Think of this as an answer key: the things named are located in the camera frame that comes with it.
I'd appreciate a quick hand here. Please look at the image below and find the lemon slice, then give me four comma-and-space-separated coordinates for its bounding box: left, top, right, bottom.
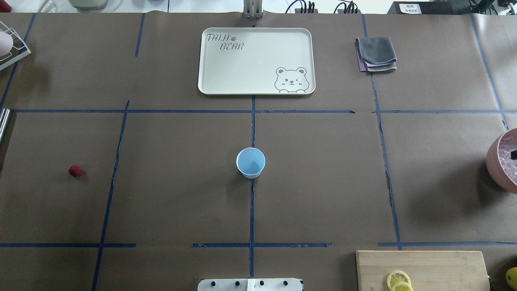
390, 282, 414, 291
386, 270, 412, 291

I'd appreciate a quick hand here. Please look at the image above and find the red strawberry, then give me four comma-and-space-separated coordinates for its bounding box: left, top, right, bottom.
68, 164, 82, 177

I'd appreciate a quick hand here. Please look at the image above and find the grey folded cloth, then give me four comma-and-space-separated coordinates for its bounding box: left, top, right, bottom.
355, 37, 397, 72

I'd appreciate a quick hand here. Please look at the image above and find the wooden cutting board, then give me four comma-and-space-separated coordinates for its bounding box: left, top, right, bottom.
355, 250, 490, 291

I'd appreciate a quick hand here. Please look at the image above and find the pink cup on rack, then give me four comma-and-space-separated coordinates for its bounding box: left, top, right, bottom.
0, 31, 14, 57

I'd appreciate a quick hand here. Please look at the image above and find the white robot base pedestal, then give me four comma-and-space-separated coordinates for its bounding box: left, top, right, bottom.
197, 278, 304, 291

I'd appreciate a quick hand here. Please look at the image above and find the whole yellow lemon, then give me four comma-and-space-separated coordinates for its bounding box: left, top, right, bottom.
505, 267, 517, 291

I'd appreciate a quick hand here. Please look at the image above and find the pink bowl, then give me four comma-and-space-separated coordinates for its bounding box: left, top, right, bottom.
486, 128, 517, 194

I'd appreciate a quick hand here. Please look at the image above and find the white cup rack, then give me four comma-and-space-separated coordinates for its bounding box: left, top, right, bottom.
0, 21, 31, 71

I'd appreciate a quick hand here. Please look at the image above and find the cream bear tray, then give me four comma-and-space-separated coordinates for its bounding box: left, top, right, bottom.
198, 27, 316, 95

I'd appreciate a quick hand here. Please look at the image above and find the steel muddler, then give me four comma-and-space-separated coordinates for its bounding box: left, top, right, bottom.
0, 108, 11, 144

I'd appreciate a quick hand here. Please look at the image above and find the light blue cup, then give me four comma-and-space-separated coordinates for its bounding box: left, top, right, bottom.
236, 147, 266, 179

